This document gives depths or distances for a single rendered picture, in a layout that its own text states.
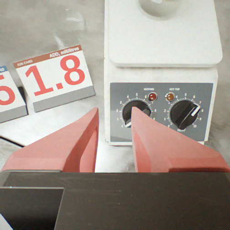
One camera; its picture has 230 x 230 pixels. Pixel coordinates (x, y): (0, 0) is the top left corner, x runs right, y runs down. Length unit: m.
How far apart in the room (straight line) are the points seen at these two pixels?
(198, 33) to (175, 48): 0.03
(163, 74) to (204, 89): 0.05
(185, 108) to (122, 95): 0.07
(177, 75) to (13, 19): 0.28
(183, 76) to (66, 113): 0.16
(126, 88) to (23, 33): 0.21
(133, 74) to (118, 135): 0.07
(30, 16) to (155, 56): 0.24
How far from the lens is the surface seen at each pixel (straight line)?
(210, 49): 0.22
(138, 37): 0.21
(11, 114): 0.29
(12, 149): 0.29
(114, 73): 0.21
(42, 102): 0.28
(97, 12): 0.35
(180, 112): 0.22
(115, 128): 0.22
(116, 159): 0.25
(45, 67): 0.27
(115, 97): 0.21
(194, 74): 0.22
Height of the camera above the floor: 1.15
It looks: 77 degrees down
